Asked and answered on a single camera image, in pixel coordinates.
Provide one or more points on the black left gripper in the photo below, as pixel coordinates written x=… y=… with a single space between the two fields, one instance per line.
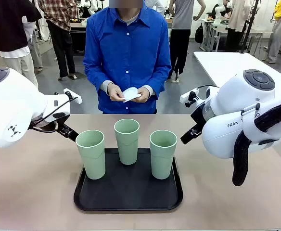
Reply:
x=60 y=115

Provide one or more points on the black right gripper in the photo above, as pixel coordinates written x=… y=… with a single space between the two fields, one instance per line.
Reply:
x=198 y=115

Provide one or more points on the light green plastic cup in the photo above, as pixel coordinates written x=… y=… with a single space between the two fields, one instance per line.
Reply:
x=127 y=151
x=92 y=163
x=162 y=166

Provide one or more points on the white scalloped paper coaster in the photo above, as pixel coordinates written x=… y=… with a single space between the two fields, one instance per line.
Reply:
x=131 y=93

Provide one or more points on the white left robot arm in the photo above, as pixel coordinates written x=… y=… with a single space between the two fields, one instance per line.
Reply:
x=8 y=101

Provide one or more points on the person's left forearm blue sleeve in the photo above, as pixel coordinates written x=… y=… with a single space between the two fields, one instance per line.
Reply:
x=158 y=79

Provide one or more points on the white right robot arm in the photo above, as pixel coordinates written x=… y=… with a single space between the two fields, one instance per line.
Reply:
x=234 y=101

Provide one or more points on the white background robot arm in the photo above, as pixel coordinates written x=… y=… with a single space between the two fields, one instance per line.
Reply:
x=218 y=12

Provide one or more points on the person's right forearm blue sleeve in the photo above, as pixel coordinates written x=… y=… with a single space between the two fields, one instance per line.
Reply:
x=94 y=77

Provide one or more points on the person's left hand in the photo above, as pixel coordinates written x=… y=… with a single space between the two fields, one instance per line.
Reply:
x=145 y=95

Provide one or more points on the person's right hand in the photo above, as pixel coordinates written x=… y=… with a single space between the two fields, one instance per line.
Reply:
x=115 y=92

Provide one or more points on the large white table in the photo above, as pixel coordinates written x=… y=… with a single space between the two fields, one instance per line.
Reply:
x=217 y=65

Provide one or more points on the black plastic serving tray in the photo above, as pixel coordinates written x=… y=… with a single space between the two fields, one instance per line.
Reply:
x=131 y=192

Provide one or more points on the dark background workbench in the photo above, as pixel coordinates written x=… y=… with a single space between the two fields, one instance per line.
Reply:
x=79 y=36

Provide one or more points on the black hanging bag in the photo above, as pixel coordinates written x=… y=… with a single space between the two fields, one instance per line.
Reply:
x=199 y=34

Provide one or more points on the person in blue shirt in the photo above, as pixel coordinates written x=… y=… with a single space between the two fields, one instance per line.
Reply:
x=128 y=48

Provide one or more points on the grey background workbench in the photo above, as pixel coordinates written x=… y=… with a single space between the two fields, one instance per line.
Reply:
x=218 y=30

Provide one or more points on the bystander in plaid shirt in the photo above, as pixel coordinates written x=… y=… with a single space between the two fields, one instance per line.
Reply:
x=58 y=14

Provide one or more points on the bystander in grey top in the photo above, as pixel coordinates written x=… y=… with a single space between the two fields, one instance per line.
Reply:
x=181 y=16

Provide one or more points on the bystander in black shirt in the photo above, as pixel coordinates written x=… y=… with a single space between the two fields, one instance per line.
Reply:
x=8 y=24

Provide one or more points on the white and black background robot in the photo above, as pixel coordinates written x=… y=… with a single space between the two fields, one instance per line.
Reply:
x=88 y=7

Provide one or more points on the black metal stand pole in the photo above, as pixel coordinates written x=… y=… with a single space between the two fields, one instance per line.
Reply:
x=250 y=24

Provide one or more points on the bystander in beige coat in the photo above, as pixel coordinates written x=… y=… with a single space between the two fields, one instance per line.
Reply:
x=236 y=14

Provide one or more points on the bystander in white shirt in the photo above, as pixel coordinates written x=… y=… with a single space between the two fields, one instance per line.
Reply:
x=156 y=6

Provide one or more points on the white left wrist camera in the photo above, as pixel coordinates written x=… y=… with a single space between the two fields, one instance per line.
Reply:
x=73 y=96

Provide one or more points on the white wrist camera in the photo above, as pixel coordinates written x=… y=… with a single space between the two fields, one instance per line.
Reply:
x=187 y=96
x=73 y=96

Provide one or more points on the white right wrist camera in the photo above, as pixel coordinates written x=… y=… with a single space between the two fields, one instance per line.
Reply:
x=187 y=96

